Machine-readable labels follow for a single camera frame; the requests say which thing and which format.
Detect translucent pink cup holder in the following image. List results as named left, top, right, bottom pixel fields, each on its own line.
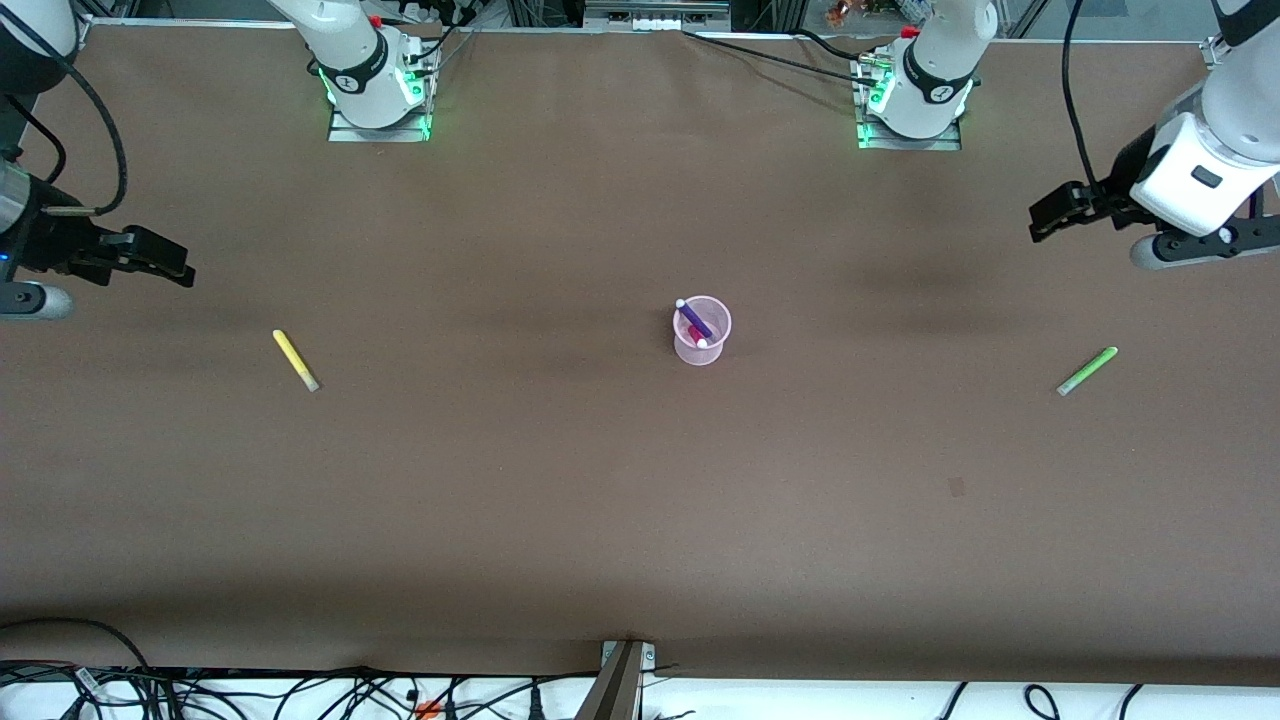
left=672, top=296, right=733, bottom=367

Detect green marker pen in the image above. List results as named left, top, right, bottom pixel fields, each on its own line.
left=1056, top=346, right=1119, bottom=397

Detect yellow marker pen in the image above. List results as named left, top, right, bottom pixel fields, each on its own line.
left=272, top=329, right=321, bottom=393

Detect grey power strip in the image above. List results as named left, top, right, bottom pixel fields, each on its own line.
left=584, top=2, right=733, bottom=32

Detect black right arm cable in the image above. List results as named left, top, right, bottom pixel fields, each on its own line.
left=44, top=50, right=130, bottom=217

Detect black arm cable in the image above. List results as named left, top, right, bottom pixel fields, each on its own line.
left=44, top=50, right=130, bottom=217
left=1064, top=0, right=1109, bottom=193

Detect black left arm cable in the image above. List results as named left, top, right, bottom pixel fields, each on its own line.
left=1064, top=0, right=1109, bottom=193

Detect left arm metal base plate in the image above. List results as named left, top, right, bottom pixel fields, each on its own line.
left=855, top=55, right=963, bottom=152

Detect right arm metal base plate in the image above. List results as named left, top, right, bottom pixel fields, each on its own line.
left=328, top=40, right=434, bottom=143

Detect long black table cable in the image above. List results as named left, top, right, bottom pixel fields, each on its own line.
left=683, top=28, right=886, bottom=77

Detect black floor cable loop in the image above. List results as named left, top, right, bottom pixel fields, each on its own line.
left=0, top=618, right=153, bottom=720

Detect tangled black floor cables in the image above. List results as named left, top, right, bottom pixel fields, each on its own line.
left=0, top=662, right=601, bottom=720

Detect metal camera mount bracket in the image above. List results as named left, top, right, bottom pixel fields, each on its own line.
left=575, top=640, right=657, bottom=720

